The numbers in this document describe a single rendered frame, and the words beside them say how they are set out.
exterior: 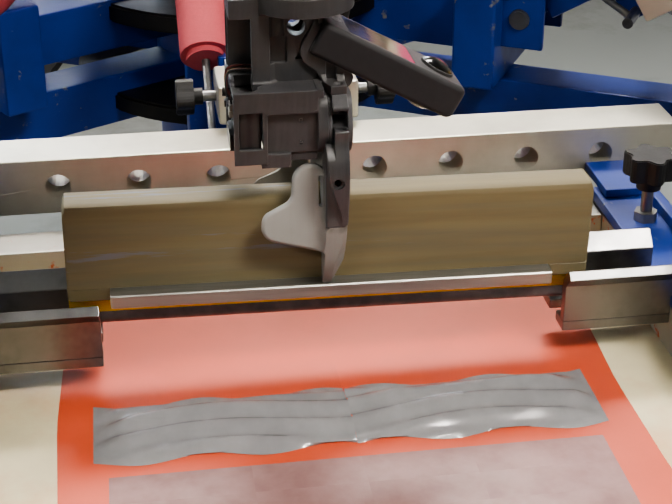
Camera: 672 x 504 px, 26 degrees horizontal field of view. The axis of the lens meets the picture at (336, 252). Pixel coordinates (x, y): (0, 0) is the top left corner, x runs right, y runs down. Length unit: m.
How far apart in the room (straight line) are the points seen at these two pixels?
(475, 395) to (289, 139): 0.23
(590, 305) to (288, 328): 0.23
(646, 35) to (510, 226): 3.82
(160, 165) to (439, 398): 0.35
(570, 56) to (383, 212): 3.61
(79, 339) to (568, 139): 0.49
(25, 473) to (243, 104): 0.29
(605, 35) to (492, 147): 3.56
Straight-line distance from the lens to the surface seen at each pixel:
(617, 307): 1.11
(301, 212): 1.01
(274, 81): 0.99
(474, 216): 1.06
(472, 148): 1.28
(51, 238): 1.23
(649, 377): 1.11
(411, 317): 1.16
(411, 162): 1.28
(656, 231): 1.22
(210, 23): 1.46
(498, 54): 1.70
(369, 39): 0.99
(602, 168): 1.31
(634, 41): 4.80
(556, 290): 1.11
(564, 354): 1.12
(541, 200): 1.06
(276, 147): 0.99
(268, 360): 1.10
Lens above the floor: 1.53
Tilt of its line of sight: 27 degrees down
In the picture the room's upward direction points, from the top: straight up
